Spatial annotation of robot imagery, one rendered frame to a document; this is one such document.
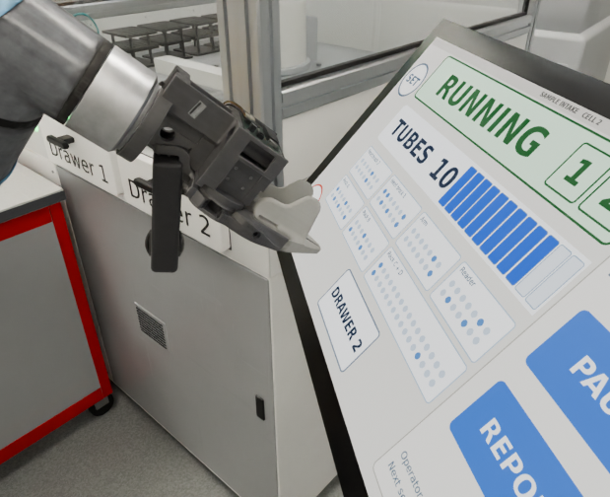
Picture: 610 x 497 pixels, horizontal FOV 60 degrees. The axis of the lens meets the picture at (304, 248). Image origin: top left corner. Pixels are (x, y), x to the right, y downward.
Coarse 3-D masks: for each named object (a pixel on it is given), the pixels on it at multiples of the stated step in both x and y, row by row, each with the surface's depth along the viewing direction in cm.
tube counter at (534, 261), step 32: (448, 160) 44; (448, 192) 42; (480, 192) 39; (480, 224) 38; (512, 224) 35; (544, 224) 33; (512, 256) 34; (544, 256) 32; (576, 256) 30; (512, 288) 33; (544, 288) 31
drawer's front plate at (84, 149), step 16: (48, 128) 115; (64, 128) 109; (48, 144) 118; (80, 144) 107; (64, 160) 116; (80, 160) 110; (96, 160) 105; (112, 160) 102; (80, 176) 114; (96, 176) 108; (112, 176) 103; (112, 192) 106
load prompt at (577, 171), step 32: (448, 64) 52; (416, 96) 54; (448, 96) 49; (480, 96) 45; (512, 96) 42; (480, 128) 43; (512, 128) 40; (544, 128) 37; (576, 128) 35; (512, 160) 38; (544, 160) 36; (576, 160) 34; (608, 160) 32; (544, 192) 35; (576, 192) 33; (608, 192) 31; (576, 224) 32; (608, 224) 30
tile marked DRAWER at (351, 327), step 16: (352, 272) 47; (336, 288) 48; (352, 288) 46; (320, 304) 49; (336, 304) 47; (352, 304) 45; (336, 320) 46; (352, 320) 44; (368, 320) 42; (336, 336) 45; (352, 336) 43; (368, 336) 41; (336, 352) 44; (352, 352) 42
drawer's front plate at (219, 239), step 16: (144, 160) 93; (128, 176) 99; (144, 176) 95; (128, 192) 102; (144, 192) 97; (144, 208) 100; (192, 208) 88; (192, 224) 90; (208, 240) 89; (224, 240) 87
